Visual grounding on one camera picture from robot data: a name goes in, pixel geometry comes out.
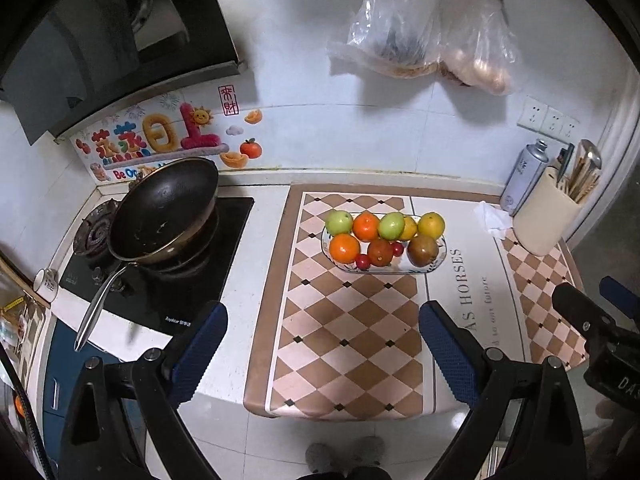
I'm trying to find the deer pattern oval plate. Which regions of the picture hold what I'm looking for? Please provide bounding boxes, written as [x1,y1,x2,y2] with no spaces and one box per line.
[320,210,447,274]

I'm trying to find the black frying pan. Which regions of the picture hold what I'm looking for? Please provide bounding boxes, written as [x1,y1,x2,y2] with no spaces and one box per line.
[74,157,219,352]

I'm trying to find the colourful wall sticker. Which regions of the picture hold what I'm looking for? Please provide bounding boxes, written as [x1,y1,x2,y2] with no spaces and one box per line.
[72,79,265,185]

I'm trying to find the utensils in holder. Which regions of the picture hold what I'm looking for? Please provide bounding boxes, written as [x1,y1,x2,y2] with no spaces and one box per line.
[555,139,602,205]

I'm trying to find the green apple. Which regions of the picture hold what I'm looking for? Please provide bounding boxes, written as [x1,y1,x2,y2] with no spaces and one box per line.
[378,211,405,240]
[326,210,354,236]

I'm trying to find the black range hood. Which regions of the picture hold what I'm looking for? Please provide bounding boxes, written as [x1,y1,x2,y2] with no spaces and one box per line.
[1,0,241,144]

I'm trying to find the black gas stove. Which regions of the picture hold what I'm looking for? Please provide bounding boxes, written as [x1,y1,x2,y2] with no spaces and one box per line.
[58,196,256,337]

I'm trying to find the grey gas canister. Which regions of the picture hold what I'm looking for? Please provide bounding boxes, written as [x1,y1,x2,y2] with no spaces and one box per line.
[500,139,549,216]

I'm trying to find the orange tangerine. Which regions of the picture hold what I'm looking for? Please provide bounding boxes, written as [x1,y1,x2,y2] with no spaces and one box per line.
[329,233,360,264]
[352,211,380,243]

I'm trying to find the cluttered side shelf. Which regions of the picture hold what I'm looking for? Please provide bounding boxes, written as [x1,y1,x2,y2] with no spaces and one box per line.
[1,255,50,385]

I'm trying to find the checkered table mat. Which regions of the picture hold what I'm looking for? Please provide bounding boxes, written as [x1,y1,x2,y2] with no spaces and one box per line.
[244,185,587,420]

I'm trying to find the small orange on shelf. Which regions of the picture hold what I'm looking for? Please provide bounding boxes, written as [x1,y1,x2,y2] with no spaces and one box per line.
[14,396,26,419]

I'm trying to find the plastic bag with eggs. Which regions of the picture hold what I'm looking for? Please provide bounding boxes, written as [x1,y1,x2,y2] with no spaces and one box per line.
[440,0,522,96]

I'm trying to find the left grey slipper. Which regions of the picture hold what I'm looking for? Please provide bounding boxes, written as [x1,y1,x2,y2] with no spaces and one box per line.
[305,443,338,474]

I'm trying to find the yellow orange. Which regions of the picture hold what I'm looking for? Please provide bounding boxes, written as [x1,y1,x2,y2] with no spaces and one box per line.
[398,216,418,242]
[418,211,446,240]

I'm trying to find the grey slipper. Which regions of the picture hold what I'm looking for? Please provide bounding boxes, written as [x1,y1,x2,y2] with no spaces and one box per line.
[305,443,338,474]
[352,437,386,468]

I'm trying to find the white wall sockets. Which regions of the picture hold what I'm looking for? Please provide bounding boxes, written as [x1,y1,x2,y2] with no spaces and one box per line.
[516,96,580,144]

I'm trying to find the cream utensil holder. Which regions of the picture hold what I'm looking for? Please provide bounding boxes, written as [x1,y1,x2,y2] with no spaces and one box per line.
[513,167,582,257]

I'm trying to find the brown green fruit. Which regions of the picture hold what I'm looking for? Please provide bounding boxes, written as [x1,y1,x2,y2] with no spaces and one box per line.
[407,234,439,268]

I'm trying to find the dark brown fruit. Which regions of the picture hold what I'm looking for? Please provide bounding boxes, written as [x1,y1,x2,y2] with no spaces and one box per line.
[367,238,394,268]

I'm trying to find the plastic bag dark contents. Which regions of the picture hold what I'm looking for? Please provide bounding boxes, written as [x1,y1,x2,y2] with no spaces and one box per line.
[328,0,440,79]

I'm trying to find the right grey slipper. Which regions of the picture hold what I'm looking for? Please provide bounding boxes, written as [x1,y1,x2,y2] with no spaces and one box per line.
[352,437,386,468]

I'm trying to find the white mug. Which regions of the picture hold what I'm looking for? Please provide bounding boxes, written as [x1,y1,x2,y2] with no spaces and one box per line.
[32,268,58,304]

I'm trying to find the red cherry tomato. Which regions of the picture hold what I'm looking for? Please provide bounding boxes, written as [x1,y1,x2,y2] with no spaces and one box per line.
[392,242,404,257]
[355,254,371,271]

